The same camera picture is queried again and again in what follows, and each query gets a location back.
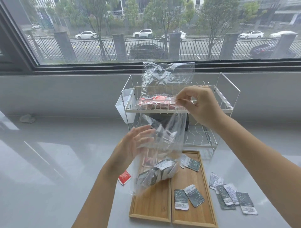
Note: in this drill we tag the person's left hand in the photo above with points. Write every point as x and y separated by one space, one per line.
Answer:
131 148

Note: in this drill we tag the person's right hand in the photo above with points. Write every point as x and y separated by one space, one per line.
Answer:
204 105

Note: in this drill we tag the clear plastic bag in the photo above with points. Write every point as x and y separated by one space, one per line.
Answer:
164 145
164 72

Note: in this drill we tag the wooden tray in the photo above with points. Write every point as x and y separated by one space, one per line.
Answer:
185 178
152 204

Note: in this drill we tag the person's left forearm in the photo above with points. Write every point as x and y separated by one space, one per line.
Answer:
96 202

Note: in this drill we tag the person's right forearm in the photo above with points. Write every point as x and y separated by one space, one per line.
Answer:
258 159

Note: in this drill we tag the black box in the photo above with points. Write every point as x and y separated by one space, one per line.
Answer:
187 124

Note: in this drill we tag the white plastic cutlery holder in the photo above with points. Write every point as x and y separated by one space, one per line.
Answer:
122 105

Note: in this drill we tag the white sedan car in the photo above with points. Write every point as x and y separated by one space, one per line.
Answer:
251 34
182 35
85 35

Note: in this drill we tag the black sedan car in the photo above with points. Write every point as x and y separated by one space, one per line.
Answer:
148 50

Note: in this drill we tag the white suv car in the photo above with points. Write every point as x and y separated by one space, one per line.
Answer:
142 33

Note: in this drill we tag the row of green street trees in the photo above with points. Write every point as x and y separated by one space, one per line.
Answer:
164 11

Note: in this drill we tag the white covered car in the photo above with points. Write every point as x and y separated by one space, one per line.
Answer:
282 34

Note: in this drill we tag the black fence with grey pillars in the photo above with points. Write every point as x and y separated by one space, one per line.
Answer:
64 45

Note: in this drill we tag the dark window frame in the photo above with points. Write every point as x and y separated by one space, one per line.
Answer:
94 68

